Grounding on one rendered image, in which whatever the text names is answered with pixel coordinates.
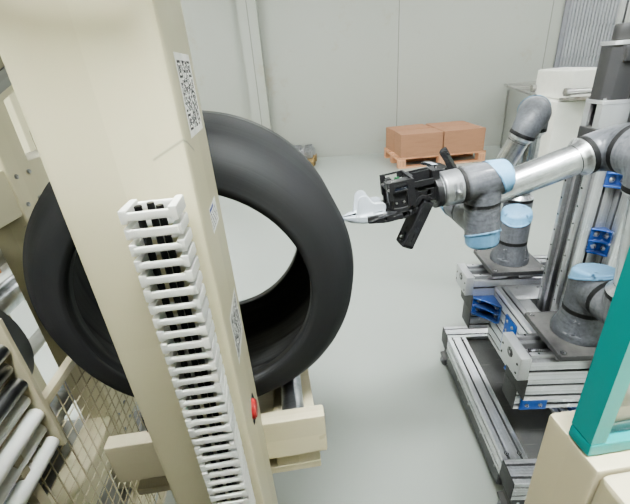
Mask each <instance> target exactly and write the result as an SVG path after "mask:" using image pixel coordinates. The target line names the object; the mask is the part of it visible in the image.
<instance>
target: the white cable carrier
mask: <svg viewBox="0 0 630 504"><path fill-rule="evenodd" d="M185 208H186V203H185V199H184V196H183V195H182V194H179V195H175V197H174V198H167V199H158V200H148V201H139V202H138V200H137V199H132V200H129V201H128V202H127V203H126V204H125V205H124V206H123V207H122V208H121V209H120V210H119V211H118V212H117V213H118V217H119V220H120V223H121V225H127V226H126V227H125V229H124V234H125V237H126V239H127V240H128V241H129V240H133V241H132V242H131V244H130V245H129V249H130V253H131V256H132V257H137V258H136V259H135V260H134V265H135V268H136V272H137V273H140V275H139V277H138V278H139V281H140V284H141V287H142V288H145V289H144V290H143V294H144V297H145V300H146V302H147V303H149V302H150V303H149V305H148V308H149V311H150V314H151V315H154V316H153V319H152V321H153V324H154V327H155V328H156V329H157V328H158V329H157V332H156V334H157V337H158V340H159V341H160V342H161V344H160V346H161V349H162V352H163V354H165V360H166V364H167V365H169V368H168V370H169V373H170V376H172V383H173V386H174V388H176V389H175V392H176V396H177V398H178V399H179V404H180V407H181V408H183V409H182V413H183V416H184V418H186V419H185V423H186V426H187V428H189V429H188V432H189V436H190V438H192V439H191V441H192V444H193V446H194V450H195V453H196V455H197V460H198V463H199V464H200V465H199V466H200V469H201V472H202V476H203V479H204V480H205V484H206V487H207V491H208V494H209V495H210V500H211V502H212V504H256V500H255V496H254V492H253V489H252V484H251V478H250V475H249V470H248V468H247V462H246V458H245V454H244V450H243V446H242V441H241V437H240V432H239V429H238V424H237V421H236V416H235V413H234V407H233V403H232V398H231V395H230V394H229V392H230V390H229V386H228V384H227V378H226V375H225V368H224V365H223V364H222V362H223V360H222V356H221V354H220V348H219V344H218V343H217V335H216V333H215V332H214V330H215V326H214V322H213V320H212V314H211V309H210V308H208V307H209V301H208V297H207V296H205V294H206V289H205V285H204V283H202V280H203V276H202V272H201V270H199V267H200V263H199V259H198V256H197V255H195V254H196V251H197V250H196V246H195V243H194V241H191V240H192V238H193V234H192V230H191V227H187V225H188V223H189V217H188V213H187V212H183V211H184V209H185ZM146 209H148V210H146ZM143 210H145V211H143ZM169 223H173V225H169ZM160 224H161V225H160ZM151 225H153V227H149V228H148V226H151ZM175 237H178V239H177V242H173V239H172V238H175ZM164 239H165V240H164ZM152 240H157V243H158V244H157V245H153V243H152ZM165 242H166V244H165ZM178 252H182V254H181V258H177V254H176V253H178ZM168 254H169V255H168ZM156 255H161V257H162V260H157V256H156ZM169 257H170V258H169ZM180 267H186V269H185V271H184V273H181V269H180ZM172 268H173V269H172ZM160 269H165V271H166V275H162V274H161V270H160ZM173 272H174V273H173ZM184 281H187V282H188V283H190V284H189V287H185V284H184ZM176 282H177V284H176ZM164 283H169V285H170V289H166V287H165V284H164ZM177 286H178V287H177ZM187 295H194V296H193V299H190V300H189V299H188V296H187ZM171 297H173V299H174V302H170V301H169V298H171ZM180 297H181V298H180ZM191 308H194V309H195V310H196V311H194V312H192V311H191ZM175 310H177V313H178V314H173V311H175ZM184 312H185V313H184ZM195 322H198V323H195ZM187 323H188V324H187ZM176 324H181V325H179V326H177V325H176ZM198 335H199V336H198ZM180 337H184V338H180ZM205 363H206V364H205ZM191 365H192V366H191ZM208 374H209V375H208ZM191 376H195V377H191ZM194 386H198V387H194ZM213 393H217V396H214V394H213ZM198 395H201V398H198V397H197V396H198ZM207 396H208V397H207ZM218 402H220V404H219V406H216V403H218ZM200 405H204V408H200ZM218 412H221V413H222V414H221V415H219V413H218ZM203 414H206V415H207V417H203ZM212 414H213V415H212ZM221 422H224V424H221ZM205 424H209V426H206V425H205ZM224 431H226V432H224ZM211 433H212V434H211ZM208 434H209V435H208ZM237 483H239V484H237ZM225 485H227V486H225ZM225 492H229V493H225ZM227 499H231V500H227Z"/></svg>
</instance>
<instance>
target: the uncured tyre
mask: <svg viewBox="0 0 630 504"><path fill-rule="evenodd" d="M202 114H203V120H204V125H205V130H206V135H207V140H208V145H209V150H210V156H211V161H212V166H213V171H214V176H215V181H216V187H217V192H218V195H219V196H223V197H226V198H229V199H232V200H235V201H238V202H240V203H242V204H245V205H247V206H249V207H251V208H252V209H254V210H256V211H258V212H259V213H261V214H262V215H264V216H265V217H267V218H268V219H270V220H271V221H272V222H273V223H275V224H276V225H277V226H278V227H279V228H280V229H281V230H282V231H283V232H284V233H285V234H286V235H287V236H288V237H289V239H290V240H291V241H292V242H293V244H294V245H295V246H296V251H295V254H294V257H293V259H292V261H291V263H290V265H289V267H288V268H287V270H286V271H285V273H284V274H283V275H282V276H281V278H280V279H279V280H278V281H277V282H276V283H274V284H273V285H272V286H271V287H270V288H268V289H267V290H265V291H264V292H262V293H260V294H258V295H256V296H254V297H251V298H249V299H246V300H242V301H239V305H240V310H241V315H242V321H243V326H244V331H245V336H246V341H247V346H248V352H249V357H250V362H251V367H252V372H253V377H254V382H255V388H256V393H257V397H258V396H261V395H263V394H265V393H268V392H270V391H272V390H274V389H276V388H278V387H281V386H282V385H284V384H286V383H288V382H289V381H291V380H293V379H294V378H296V377H297V376H299V375H300V374H301V373H303V372H304V371H305V370H307V369H308V368H309V367H310V366H311V365H312V364H314V363H315V362H316V361H317V360H318V359H319V358H320V356H321V355H322V354H323V353H324V352H325V351H326V350H327V348H328V347H329V346H330V344H331V343H332V341H333V340H334V338H335V337H336V335H337V333H338V332H339V330H340V328H341V326H342V324H343V321H344V319H345V316H346V314H347V310H348V307H349V303H350V299H351V293H352V285H353V275H354V262H353V251H352V245H351V241H350V237H349V233H348V230H347V227H346V224H345V222H344V219H343V217H342V215H341V213H340V211H339V209H338V207H337V205H336V203H335V202H334V200H333V198H332V196H331V194H330V192H329V190H328V188H327V187H326V185H325V183H324V181H323V179H322V178H321V176H320V175H319V173H318V172H317V170H316V169H315V167H314V166H313V165H312V164H311V162H310V161H309V160H308V159H307V158H306V157H305V156H304V155H303V154H302V153H301V152H300V151H299V150H298V149H297V148H296V147H295V146H294V145H292V144H291V143H290V142H289V141H287V140H286V139H285V138H283V137H282V136H280V135H279V134H277V133H275V132H274V131H272V130H270V129H268V128H267V127H265V126H263V125H260V124H258V123H256V122H254V121H251V120H248V119H245V118H243V117H239V116H236V115H232V114H227V113H222V112H215V111H205V110H202ZM23 272H24V279H25V284H26V288H27V291H28V295H29V298H30V300H31V303H32V305H33V308H34V310H35V312H36V314H37V316H38V318H39V319H40V321H41V323H42V325H43V326H44V328H45V329H46V331H47V332H48V333H49V335H50V336H51V337H52V339H53V340H54V341H55V342H56V343H57V345H58V346H59V347H60V348H61V349H62V350H63V351H64V352H65V353H66V354H67V355H68V356H69V357H70V358H71V359H72V360H73V361H74V362H75V363H76V364H77V365H78V366H80V367H81V368H82V369H83V370H84V371H86V372H87V373H88V374H90V375H91V376H93V377H94V378H96V379H97V380H99V381H100V382H102V383H104V384H105V385H107V386H109V387H111V388H113V389H115V390H117V391H119V392H122V393H124V394H126V395H129V396H132V397H134V394H133V392H132V389H131V387H130V384H129V382H128V379H127V377H126V374H125V371H124V369H123V366H122V364H121V361H120V359H119V356H118V354H117V351H116V349H115V346H114V343H113V341H112V338H111V336H110V333H109V331H108V328H107V326H106V323H105V321H104V318H103V315H102V313H101V310H100V308H99V305H98V303H97V300H96V298H95V295H94V293H93V290H92V287H91V285H90V282H89V280H88V277H87V275H86V272H85V270H84V267H83V265H82V262H81V259H80V257H79V254H78V252H77V249H76V247H75V244H74V242H73V239H72V237H71V234H70V231H69V229H68V226H67V224H66V221H65V219H64V216H63V214H62V211H61V209H60V206H59V204H58V201H57V198H56V196H55V193H54V191H53V188H52V186H51V183H50V181H49V182H48V184H47V185H46V187H45V188H44V190H43V192H42V194H41V195H40V197H39V199H38V201H37V203H36V205H35V207H34V209H33V211H32V213H31V216H30V218H29V221H28V224H27V228H26V232H25V237H24V243H23ZM134 398H135V397H134Z"/></svg>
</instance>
